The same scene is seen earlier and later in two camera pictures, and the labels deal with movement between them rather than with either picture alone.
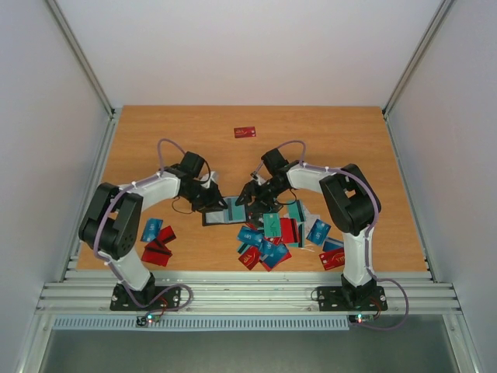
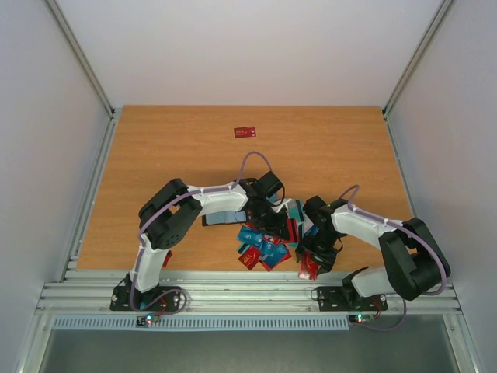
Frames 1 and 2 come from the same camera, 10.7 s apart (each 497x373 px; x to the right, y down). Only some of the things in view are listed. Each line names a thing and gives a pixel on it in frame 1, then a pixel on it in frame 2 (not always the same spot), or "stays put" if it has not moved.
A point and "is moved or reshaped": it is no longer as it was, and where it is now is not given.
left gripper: x=213 y=203 to x=273 y=229
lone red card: x=245 y=132 stays put
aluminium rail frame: x=252 y=291 stays put
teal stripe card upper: x=295 y=210 stays put
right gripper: x=255 y=191 to x=318 y=256
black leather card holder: x=234 y=214 stays put
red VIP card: x=332 y=259 is moved or reshaped
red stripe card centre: x=290 y=232 stays put
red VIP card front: x=250 y=258 stays put
